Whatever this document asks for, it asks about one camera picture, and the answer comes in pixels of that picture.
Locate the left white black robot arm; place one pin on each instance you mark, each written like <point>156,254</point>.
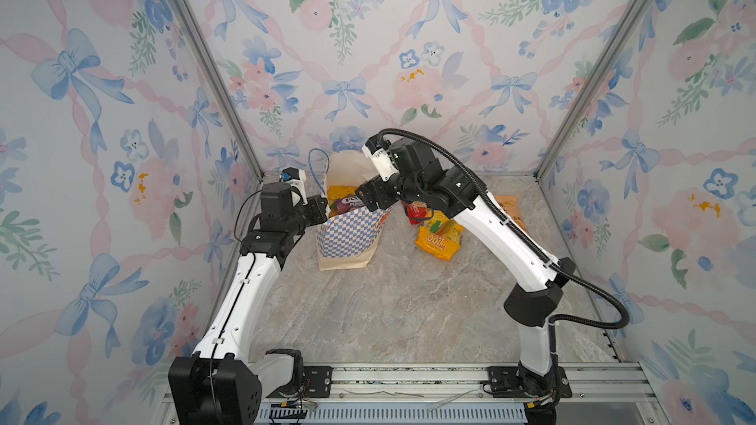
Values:
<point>217,383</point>

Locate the right aluminium corner post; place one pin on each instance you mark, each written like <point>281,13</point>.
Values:
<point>628,21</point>

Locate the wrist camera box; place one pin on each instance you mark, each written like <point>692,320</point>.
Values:
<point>296,178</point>
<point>381,159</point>

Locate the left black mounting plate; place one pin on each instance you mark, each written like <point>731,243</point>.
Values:
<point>313,382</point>

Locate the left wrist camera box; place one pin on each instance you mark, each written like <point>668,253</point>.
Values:
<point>296,178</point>

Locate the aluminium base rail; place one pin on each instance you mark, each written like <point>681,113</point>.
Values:
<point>454,393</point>

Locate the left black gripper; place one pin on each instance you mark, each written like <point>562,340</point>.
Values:
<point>318,205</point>

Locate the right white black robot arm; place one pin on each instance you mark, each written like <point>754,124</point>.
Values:
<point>539,281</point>

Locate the left aluminium corner post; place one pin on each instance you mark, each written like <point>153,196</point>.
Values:
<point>202,52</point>

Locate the blue checkered paper bag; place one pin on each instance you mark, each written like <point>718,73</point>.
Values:
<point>350,240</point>

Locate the black mounting plate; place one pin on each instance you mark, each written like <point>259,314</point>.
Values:
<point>517,382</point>
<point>313,382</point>

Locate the yellow mango candy bag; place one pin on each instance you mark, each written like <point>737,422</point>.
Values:
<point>440,236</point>
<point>338,192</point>

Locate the tan potato chips pouch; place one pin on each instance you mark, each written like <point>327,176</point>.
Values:
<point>511,206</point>

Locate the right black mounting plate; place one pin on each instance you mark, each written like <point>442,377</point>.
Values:
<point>517,382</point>

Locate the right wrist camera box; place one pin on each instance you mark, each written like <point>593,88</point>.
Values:
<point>381,159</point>

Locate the purple Fox's candy packet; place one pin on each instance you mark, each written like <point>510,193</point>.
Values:
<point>345,205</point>

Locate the aluminium corner post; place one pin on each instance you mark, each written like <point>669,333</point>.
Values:
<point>202,52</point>
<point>628,21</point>

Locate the red fruit candy bag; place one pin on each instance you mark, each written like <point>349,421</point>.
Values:
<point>417,212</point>

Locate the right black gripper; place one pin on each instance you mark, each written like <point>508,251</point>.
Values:
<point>370,194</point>

